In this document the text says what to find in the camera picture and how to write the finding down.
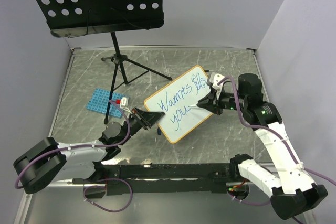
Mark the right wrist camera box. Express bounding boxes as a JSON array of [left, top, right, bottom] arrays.
[[207, 72, 225, 90]]

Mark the blue studded building plate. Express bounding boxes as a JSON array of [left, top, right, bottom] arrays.
[[86, 89, 129, 118]]

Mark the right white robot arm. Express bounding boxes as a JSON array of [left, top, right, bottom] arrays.
[[196, 72, 328, 220]]

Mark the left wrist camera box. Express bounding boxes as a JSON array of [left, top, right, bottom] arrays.
[[117, 97, 129, 107]]

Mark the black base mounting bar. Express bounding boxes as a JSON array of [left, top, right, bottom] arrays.
[[72, 163, 244, 196]]

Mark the black perforated music stand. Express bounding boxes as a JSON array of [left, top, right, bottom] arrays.
[[22, 0, 173, 125]]

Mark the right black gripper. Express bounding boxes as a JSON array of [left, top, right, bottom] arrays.
[[197, 87, 247, 115]]

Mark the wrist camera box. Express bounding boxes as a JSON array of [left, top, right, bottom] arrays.
[[117, 97, 129, 107], [207, 72, 225, 90]]

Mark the yellow framed whiteboard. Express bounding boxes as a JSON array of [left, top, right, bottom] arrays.
[[144, 65, 213, 144]]

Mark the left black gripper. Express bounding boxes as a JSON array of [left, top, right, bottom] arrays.
[[118, 106, 164, 145]]

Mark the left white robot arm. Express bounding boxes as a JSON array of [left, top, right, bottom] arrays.
[[13, 108, 165, 194]]

